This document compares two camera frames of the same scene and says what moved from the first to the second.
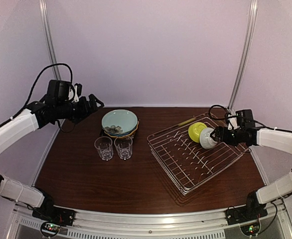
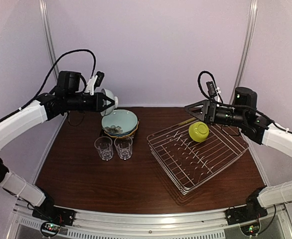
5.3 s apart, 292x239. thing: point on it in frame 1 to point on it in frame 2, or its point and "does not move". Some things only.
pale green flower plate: x=119 y=121 does not move
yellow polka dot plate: x=114 y=136 does not move
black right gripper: x=224 y=138 to x=205 y=109
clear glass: x=104 y=145 does not move
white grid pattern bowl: x=206 y=141 to x=109 y=110
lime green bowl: x=194 y=130 does not move
